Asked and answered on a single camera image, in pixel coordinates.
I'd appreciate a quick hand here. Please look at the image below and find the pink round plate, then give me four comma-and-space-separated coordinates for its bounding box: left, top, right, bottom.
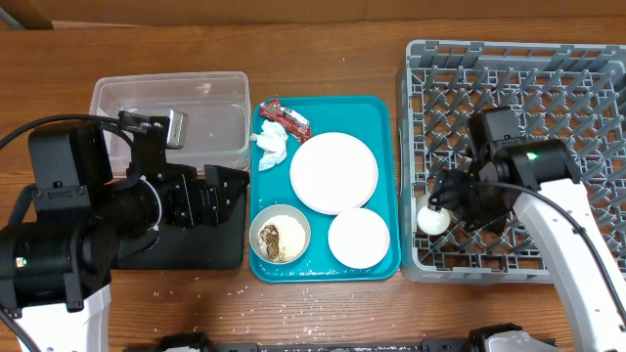
290, 132, 379, 215

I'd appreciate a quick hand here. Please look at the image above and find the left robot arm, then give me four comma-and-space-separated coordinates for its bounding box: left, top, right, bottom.
1, 115, 249, 351

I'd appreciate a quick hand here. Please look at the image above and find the grey bowl with rice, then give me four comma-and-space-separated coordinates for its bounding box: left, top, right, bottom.
249, 204, 311, 265

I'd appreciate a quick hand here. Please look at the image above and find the leftover rice and food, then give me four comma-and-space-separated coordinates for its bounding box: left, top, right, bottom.
257, 215, 307, 263

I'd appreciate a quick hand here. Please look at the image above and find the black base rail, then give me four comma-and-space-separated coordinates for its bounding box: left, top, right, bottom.
121, 322, 559, 352

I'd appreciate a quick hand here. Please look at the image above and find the pink bowl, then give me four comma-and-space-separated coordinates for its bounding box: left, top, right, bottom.
328, 208, 390, 270

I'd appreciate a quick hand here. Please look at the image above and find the grey dishwasher rack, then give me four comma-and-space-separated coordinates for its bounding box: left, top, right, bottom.
397, 40, 625, 284

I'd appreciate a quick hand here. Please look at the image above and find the white tissue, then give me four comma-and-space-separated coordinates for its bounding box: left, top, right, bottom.
250, 120, 289, 171

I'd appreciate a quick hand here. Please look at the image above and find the clear plastic bin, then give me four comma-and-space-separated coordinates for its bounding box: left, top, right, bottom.
89, 71, 250, 174

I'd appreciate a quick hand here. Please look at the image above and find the small white cup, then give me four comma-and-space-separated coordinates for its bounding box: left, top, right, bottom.
416, 195, 451, 236

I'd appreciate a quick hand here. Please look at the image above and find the black plastic tray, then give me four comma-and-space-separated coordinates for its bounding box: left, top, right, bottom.
113, 194, 246, 271

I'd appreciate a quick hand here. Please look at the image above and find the red snack wrapper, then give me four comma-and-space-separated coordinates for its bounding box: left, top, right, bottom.
259, 99, 312, 144

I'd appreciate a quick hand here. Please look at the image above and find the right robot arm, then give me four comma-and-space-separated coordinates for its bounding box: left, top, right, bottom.
428, 107, 625, 351

